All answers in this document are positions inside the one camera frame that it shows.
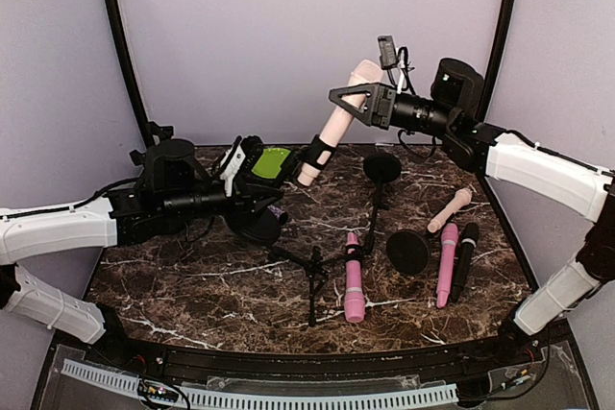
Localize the black empty mic stand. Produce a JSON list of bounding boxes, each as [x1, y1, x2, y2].
[[363, 152, 402, 255]]

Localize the black round-base mic stand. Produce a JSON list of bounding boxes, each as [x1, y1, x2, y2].
[[146, 121, 174, 147]]

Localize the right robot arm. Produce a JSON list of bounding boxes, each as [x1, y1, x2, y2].
[[329, 58, 614, 366]]

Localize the black microphone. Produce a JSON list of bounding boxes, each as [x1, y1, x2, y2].
[[449, 223, 480, 303]]

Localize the purple glitter microphone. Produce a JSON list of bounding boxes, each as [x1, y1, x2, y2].
[[269, 205, 289, 226]]

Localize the black stand holding beige mic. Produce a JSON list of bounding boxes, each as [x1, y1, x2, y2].
[[223, 136, 336, 246]]

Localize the black frame post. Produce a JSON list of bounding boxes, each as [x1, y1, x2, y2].
[[104, 0, 155, 148], [478, 0, 515, 120]]

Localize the white cable duct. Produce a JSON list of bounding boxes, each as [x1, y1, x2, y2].
[[61, 359, 458, 409]]

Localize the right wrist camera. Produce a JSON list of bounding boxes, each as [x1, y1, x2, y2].
[[377, 36, 416, 95]]

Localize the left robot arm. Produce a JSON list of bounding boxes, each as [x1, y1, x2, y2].
[[1, 136, 285, 368]]

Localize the pink microphone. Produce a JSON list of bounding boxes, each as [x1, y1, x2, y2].
[[344, 232, 365, 324], [436, 223, 459, 308]]

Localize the right black frame post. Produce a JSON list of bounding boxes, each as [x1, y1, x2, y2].
[[478, 0, 515, 120]]

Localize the black tripod mic stand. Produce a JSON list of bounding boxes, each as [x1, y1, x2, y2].
[[267, 246, 330, 327]]

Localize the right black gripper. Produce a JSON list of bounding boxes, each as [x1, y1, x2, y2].
[[332, 80, 459, 137]]

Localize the green plate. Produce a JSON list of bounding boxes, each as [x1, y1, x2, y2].
[[251, 147, 291, 180]]

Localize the left black frame post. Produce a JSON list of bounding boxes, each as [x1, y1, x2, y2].
[[104, 0, 155, 148]]

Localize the pink microphone front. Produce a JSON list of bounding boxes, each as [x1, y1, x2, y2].
[[344, 232, 365, 324]]

